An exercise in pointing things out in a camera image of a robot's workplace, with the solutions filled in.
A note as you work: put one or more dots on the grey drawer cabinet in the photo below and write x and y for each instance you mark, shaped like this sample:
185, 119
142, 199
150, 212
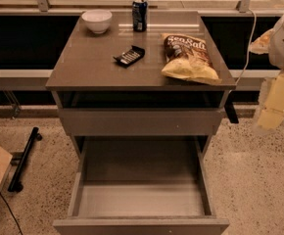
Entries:
87, 75

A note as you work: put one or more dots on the black snack bar wrapper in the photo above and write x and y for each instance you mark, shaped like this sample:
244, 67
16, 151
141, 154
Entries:
130, 57

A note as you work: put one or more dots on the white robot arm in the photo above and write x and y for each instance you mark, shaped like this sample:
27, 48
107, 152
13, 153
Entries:
272, 44

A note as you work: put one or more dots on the sea salt chips bag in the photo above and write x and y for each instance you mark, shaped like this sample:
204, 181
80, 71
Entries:
188, 59

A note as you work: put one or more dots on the black metal bar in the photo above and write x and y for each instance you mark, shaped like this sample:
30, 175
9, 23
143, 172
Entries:
16, 185

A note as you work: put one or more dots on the dark blue soda can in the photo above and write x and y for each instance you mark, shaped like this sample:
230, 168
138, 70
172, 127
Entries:
139, 15

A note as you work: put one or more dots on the white ceramic bowl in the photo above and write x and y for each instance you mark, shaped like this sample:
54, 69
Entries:
98, 21

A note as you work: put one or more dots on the grey top drawer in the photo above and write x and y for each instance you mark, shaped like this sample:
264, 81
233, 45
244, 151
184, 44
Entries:
85, 122

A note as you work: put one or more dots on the yellow covered gripper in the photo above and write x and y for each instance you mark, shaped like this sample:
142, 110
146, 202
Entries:
271, 114

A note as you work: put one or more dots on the grey drawer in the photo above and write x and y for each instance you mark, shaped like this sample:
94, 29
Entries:
85, 122
141, 186

